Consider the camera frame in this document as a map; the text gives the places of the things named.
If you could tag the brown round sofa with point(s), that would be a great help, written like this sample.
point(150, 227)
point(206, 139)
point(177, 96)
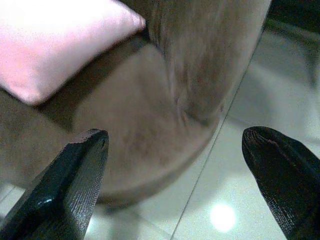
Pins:
point(150, 112)

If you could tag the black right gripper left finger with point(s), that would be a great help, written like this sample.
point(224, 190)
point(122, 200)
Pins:
point(62, 190)

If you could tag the pink pillow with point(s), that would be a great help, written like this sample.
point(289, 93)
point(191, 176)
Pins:
point(50, 45)

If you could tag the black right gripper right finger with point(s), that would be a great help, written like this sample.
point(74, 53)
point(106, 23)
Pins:
point(287, 180)

